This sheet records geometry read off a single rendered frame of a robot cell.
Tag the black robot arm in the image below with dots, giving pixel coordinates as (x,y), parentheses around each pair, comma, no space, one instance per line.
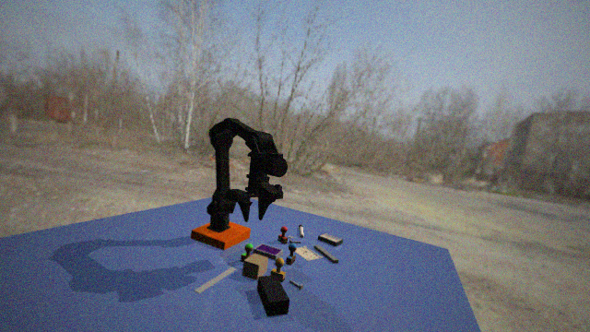
(264,159)

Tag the beige flat bar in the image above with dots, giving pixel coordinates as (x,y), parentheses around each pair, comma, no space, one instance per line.
(215,280)

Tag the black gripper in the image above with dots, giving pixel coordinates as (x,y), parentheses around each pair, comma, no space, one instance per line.
(243,198)

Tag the green and brown stamp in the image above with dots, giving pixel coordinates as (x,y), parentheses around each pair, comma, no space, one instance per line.
(248,248)

